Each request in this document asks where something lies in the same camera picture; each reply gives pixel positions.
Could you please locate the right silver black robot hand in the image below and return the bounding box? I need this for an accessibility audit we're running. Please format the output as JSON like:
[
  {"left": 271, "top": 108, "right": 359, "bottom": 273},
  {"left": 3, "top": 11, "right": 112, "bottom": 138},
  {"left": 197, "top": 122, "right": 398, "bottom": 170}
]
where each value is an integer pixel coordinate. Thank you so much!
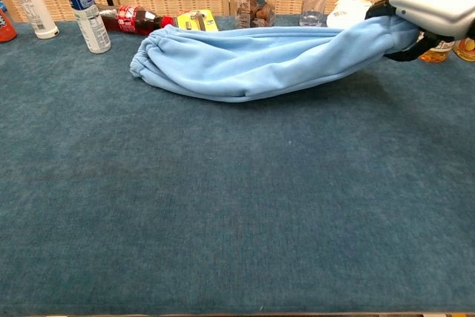
[{"left": 365, "top": 0, "right": 475, "bottom": 62}]

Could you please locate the green label tea bottle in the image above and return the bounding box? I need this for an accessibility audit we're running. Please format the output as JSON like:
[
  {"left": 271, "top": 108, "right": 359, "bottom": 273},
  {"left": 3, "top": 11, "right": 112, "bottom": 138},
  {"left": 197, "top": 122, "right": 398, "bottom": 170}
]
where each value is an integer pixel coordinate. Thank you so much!
[{"left": 418, "top": 0, "right": 475, "bottom": 64}]

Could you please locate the red label cola bottle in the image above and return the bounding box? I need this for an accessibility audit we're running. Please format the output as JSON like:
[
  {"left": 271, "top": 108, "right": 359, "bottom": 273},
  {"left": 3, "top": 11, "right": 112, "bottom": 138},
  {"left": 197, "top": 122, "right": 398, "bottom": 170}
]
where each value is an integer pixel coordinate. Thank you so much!
[{"left": 95, "top": 4, "right": 175, "bottom": 36}]

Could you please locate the blue cap spray can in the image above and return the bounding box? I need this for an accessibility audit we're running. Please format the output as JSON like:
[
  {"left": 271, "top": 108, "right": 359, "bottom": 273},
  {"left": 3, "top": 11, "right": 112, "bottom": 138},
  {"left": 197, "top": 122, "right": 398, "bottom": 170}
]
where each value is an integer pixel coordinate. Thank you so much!
[{"left": 54, "top": 0, "right": 112, "bottom": 54}]

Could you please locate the light blue fleece garment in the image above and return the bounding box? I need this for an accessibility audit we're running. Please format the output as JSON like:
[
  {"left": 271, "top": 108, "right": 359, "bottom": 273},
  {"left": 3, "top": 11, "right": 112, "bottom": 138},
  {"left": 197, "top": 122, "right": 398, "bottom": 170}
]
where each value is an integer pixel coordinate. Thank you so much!
[{"left": 129, "top": 15, "right": 422, "bottom": 103}]

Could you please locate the dark blue carpet mat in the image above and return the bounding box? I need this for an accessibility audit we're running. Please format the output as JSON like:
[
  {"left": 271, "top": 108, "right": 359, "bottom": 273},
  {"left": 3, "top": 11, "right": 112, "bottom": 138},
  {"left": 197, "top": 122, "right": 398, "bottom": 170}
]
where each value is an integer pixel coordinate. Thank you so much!
[{"left": 0, "top": 14, "right": 475, "bottom": 316}]

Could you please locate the white plastic bottle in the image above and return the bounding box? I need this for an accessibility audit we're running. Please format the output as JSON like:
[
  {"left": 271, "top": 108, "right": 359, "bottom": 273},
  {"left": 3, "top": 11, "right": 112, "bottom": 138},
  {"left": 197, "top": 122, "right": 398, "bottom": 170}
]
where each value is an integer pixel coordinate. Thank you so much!
[{"left": 2, "top": 0, "right": 60, "bottom": 40}]

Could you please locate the yellow razor blister pack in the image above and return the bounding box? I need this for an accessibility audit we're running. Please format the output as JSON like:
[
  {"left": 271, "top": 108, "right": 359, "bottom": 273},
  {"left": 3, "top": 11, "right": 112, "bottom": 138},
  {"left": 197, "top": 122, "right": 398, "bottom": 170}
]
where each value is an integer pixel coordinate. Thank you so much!
[{"left": 176, "top": 10, "right": 219, "bottom": 33}]

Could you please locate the white cap tea bottle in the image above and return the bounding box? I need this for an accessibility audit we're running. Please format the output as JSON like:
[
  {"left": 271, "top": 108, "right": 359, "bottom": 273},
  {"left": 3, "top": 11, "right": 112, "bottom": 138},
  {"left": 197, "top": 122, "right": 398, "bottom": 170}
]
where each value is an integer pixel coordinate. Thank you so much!
[{"left": 452, "top": 36, "right": 475, "bottom": 62}]

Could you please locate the orange drink can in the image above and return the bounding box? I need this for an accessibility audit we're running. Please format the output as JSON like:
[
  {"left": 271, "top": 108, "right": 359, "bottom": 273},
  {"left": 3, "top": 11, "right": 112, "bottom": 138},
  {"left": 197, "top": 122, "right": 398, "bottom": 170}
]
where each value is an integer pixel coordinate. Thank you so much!
[{"left": 0, "top": 0, "right": 19, "bottom": 44}]

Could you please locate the clear plastic snack box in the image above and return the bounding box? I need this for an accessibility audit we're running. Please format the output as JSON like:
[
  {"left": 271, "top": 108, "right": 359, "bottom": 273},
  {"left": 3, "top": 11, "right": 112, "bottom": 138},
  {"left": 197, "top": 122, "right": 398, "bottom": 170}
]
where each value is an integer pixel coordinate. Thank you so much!
[{"left": 234, "top": 0, "right": 278, "bottom": 30}]

